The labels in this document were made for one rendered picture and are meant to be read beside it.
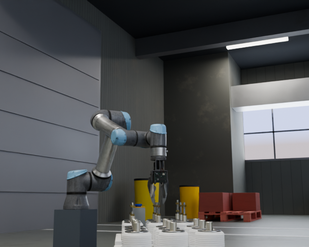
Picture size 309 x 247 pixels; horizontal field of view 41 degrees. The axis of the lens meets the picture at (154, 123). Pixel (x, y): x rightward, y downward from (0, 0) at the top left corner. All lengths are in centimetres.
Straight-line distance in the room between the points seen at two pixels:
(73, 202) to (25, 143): 282
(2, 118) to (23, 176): 75
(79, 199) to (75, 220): 13
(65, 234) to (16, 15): 349
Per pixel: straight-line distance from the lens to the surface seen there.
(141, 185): 704
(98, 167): 247
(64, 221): 245
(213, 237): 136
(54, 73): 579
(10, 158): 500
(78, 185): 246
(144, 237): 133
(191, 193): 784
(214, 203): 692
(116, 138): 191
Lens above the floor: 35
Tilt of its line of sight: 10 degrees up
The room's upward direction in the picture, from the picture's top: straight up
